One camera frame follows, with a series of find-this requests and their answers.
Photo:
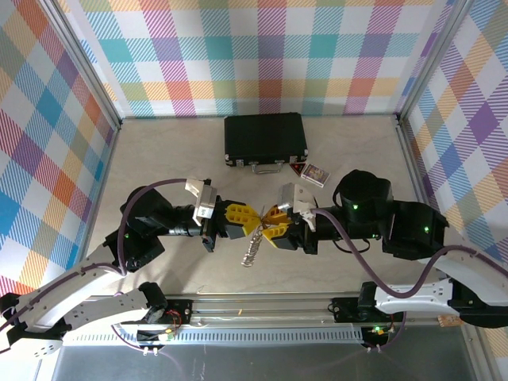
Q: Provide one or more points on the purple playing card box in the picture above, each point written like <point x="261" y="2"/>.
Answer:
<point x="315" y="174"/>

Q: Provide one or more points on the aluminium frame floor rail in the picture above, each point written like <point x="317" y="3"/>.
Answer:
<point x="418" y="178"/>

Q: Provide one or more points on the black box with red triangle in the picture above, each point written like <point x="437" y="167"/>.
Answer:
<point x="298" y="170"/>

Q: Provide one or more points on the aluminium frame post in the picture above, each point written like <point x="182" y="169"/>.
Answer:
<point x="432" y="59"/>
<point x="85" y="59"/>

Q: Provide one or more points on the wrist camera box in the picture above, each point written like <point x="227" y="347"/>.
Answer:
<point x="204" y="204"/>
<point x="286" y="196"/>

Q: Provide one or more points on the black carrying case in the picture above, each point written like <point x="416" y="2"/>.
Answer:
<point x="264" y="135"/>

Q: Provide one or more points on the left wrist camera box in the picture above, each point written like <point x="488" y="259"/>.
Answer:
<point x="204" y="204"/>

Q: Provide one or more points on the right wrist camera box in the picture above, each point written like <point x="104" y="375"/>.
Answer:
<point x="286" y="196"/>

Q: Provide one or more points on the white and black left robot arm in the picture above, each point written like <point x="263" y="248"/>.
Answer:
<point x="103" y="307"/>

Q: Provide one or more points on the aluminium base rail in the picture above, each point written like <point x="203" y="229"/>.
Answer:
<point x="258" y="313"/>

